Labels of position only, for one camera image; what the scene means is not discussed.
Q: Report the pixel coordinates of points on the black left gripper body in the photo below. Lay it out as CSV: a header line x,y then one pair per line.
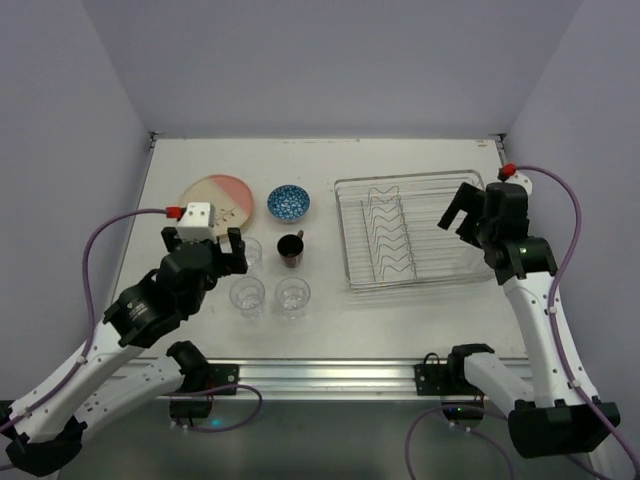
x,y
226,255

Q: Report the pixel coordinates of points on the metal wire dish rack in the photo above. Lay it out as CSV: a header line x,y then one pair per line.
x,y
390,235

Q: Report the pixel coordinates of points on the blue patterned bowl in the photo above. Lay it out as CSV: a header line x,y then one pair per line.
x,y
288,203

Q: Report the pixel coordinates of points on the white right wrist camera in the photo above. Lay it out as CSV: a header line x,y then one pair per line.
x,y
521,179

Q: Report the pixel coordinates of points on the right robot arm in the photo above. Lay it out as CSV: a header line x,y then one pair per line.
x,y
559,412

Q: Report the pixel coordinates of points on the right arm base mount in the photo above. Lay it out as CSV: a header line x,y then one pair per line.
x,y
435,377

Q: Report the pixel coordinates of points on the cream plate back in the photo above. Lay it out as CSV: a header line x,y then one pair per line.
x,y
231,198

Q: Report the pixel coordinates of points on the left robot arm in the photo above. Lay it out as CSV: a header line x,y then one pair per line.
x,y
47,427

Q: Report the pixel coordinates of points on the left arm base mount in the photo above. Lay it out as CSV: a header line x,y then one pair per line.
x,y
210,382

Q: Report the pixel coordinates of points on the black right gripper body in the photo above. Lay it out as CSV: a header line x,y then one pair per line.
x,y
470,226

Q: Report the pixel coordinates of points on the clear glass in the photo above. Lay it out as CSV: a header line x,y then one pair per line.
x,y
253,255
247,295
292,296

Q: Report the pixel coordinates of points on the aluminium mounting rail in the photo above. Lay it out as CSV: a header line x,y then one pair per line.
x,y
325,377

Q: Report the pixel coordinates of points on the dark red cup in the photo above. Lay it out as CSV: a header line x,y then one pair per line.
x,y
290,248

